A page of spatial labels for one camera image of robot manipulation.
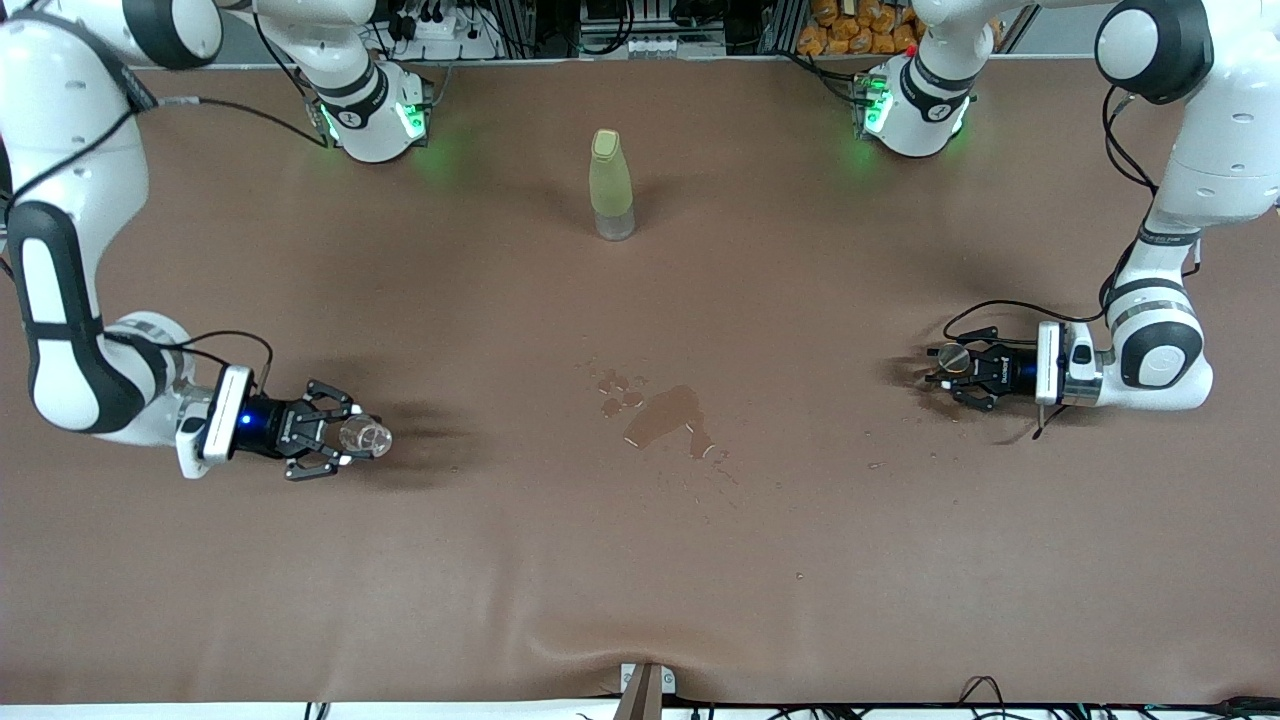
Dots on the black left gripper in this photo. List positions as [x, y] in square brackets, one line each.
[1012, 371]

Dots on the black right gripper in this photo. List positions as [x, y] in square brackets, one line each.
[268, 428]

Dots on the silver metal jigger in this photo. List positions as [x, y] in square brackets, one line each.
[954, 360]

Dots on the small clear glass cup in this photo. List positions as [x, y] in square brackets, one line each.
[368, 437]

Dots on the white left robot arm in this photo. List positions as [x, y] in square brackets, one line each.
[1220, 130]

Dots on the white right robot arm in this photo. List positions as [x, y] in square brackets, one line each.
[60, 120]

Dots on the brown spilled liquid puddle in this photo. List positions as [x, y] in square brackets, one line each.
[665, 412]

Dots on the brown table mat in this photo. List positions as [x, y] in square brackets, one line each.
[640, 560]

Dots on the orange packets pile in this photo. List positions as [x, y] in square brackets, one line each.
[850, 30]

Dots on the yellow-green capped bottle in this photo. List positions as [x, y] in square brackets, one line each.
[611, 180]

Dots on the metal table edge clamp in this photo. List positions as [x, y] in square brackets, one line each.
[648, 685]

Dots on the white power strip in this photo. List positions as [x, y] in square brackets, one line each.
[440, 27]

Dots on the small white socket strip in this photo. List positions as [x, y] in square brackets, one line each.
[658, 46]

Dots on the black equipment box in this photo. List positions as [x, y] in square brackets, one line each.
[650, 15]

